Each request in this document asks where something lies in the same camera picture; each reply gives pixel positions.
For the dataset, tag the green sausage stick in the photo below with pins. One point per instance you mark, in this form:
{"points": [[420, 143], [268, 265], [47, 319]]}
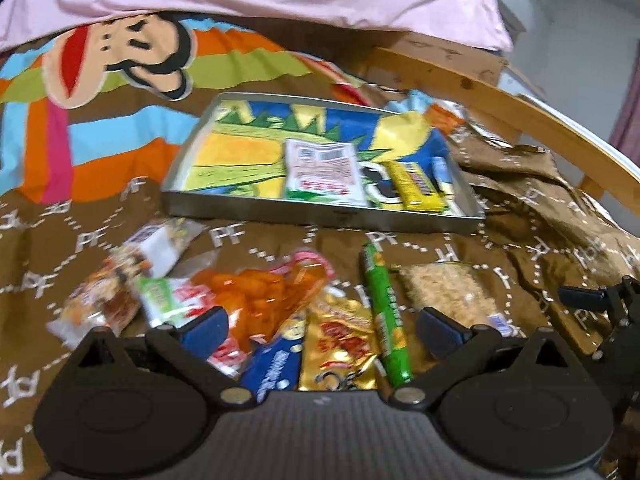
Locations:
{"points": [[385, 310]]}

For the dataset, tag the printed brown blanket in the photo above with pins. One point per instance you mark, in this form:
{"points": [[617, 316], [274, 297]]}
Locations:
{"points": [[100, 170]]}

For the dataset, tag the wooden bed frame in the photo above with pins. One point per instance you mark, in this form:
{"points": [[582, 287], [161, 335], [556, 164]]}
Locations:
{"points": [[500, 95]]}

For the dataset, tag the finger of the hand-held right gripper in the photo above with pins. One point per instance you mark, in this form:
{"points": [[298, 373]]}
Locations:
{"points": [[582, 297]]}

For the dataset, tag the yellow snack packet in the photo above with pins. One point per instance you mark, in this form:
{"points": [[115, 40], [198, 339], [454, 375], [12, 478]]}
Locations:
{"points": [[412, 185]]}

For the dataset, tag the blue white small packet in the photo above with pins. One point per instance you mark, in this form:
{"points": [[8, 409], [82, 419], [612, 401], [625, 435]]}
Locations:
{"points": [[441, 172]]}

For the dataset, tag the gold snack packet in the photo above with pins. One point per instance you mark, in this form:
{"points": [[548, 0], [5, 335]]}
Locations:
{"points": [[340, 340]]}

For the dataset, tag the green white snack packet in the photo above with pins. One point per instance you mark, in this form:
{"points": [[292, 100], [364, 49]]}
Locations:
{"points": [[160, 295]]}

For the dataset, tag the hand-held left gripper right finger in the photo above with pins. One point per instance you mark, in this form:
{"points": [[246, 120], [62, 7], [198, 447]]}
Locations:
{"points": [[442, 332]]}

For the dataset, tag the clear nut bar packet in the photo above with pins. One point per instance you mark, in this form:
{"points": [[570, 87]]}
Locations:
{"points": [[115, 280]]}

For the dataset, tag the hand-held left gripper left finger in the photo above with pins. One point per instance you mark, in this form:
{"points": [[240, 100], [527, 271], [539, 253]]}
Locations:
{"points": [[205, 332]]}

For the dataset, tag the metal tray with cartoon print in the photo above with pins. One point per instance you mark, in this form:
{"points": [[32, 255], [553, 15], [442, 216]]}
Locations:
{"points": [[300, 215]]}

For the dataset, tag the white red snack packet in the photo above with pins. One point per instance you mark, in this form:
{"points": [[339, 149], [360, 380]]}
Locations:
{"points": [[320, 165]]}

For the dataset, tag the orange snack bag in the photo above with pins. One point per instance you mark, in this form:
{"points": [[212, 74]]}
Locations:
{"points": [[260, 300]]}

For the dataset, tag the blue snack packet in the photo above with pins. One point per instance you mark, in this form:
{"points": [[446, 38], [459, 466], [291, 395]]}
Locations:
{"points": [[275, 365]]}

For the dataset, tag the pink curtain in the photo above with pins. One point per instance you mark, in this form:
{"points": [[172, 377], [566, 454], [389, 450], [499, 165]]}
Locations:
{"points": [[627, 125]]}

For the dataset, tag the clear crisp bar packet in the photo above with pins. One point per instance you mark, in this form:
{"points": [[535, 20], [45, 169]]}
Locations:
{"points": [[450, 285]]}

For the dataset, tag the brown cardboard sheet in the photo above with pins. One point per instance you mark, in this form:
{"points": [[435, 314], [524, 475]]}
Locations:
{"points": [[450, 55]]}

